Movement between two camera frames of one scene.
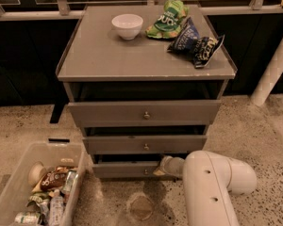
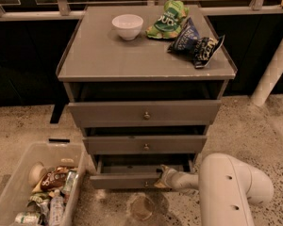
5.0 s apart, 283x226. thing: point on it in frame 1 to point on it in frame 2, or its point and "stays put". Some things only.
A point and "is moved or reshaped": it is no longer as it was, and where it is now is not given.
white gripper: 174,166 to 176,180
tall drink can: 71,178 stays put
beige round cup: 37,173 stays put
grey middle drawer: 144,144 stays put
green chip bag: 169,20 stays put
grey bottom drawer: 124,169 is moved or reshaped
